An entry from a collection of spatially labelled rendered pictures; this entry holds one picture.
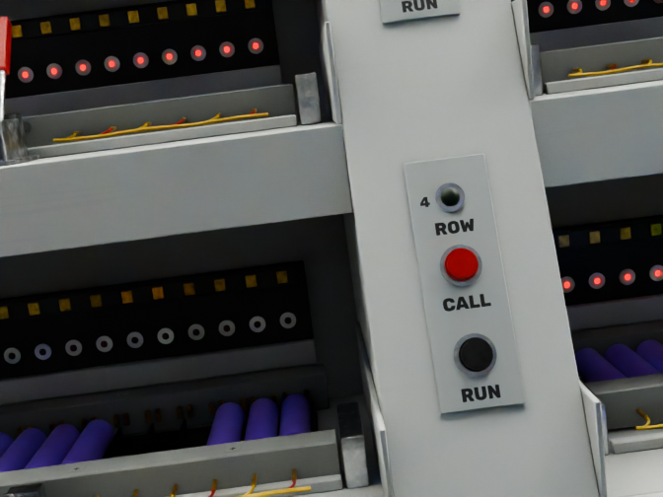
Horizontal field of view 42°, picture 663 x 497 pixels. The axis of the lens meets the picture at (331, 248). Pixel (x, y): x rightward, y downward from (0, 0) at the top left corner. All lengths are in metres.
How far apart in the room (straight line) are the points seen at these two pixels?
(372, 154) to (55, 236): 0.16
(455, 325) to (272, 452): 0.12
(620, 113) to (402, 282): 0.14
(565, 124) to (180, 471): 0.26
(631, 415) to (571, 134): 0.16
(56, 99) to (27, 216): 0.20
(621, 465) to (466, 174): 0.16
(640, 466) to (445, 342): 0.12
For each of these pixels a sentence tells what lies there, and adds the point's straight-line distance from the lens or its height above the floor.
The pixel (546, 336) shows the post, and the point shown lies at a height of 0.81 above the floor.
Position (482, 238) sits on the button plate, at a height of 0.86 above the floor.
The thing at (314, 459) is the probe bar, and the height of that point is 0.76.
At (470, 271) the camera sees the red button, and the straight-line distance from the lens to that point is 0.42.
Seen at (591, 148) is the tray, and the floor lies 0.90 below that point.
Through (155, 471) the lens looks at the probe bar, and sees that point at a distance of 0.47.
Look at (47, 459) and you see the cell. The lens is 0.53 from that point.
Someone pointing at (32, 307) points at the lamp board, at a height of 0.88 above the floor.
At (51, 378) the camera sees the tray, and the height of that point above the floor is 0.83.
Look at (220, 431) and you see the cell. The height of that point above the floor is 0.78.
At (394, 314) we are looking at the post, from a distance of 0.42.
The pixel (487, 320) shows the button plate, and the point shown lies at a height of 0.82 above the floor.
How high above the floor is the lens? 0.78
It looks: 11 degrees up
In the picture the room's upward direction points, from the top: 7 degrees counter-clockwise
